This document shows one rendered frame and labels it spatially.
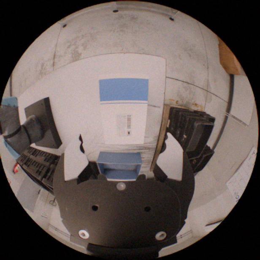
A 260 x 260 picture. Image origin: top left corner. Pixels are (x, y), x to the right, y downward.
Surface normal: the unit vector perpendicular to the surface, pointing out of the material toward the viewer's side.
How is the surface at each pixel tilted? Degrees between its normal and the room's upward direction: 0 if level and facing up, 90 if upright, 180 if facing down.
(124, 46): 0
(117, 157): 90
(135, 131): 0
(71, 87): 0
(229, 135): 90
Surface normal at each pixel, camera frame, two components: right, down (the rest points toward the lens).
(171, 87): 0.04, 0.48
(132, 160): 0.06, -0.87
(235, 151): -1.00, 0.01
